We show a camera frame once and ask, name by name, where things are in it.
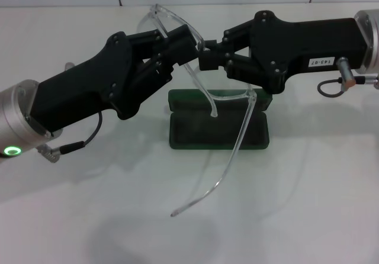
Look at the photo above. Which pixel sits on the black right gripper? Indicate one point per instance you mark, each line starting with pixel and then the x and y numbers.
pixel 296 45

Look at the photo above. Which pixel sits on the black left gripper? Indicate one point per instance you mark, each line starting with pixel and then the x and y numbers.
pixel 89 83

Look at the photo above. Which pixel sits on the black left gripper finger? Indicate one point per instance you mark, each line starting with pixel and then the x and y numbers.
pixel 180 42

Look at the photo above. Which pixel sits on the clear plastic glasses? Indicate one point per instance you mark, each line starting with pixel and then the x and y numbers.
pixel 247 113

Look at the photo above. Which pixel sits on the green glasses case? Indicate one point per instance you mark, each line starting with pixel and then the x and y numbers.
pixel 201 130

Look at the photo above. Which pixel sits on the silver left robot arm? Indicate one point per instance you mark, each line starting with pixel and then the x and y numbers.
pixel 14 113

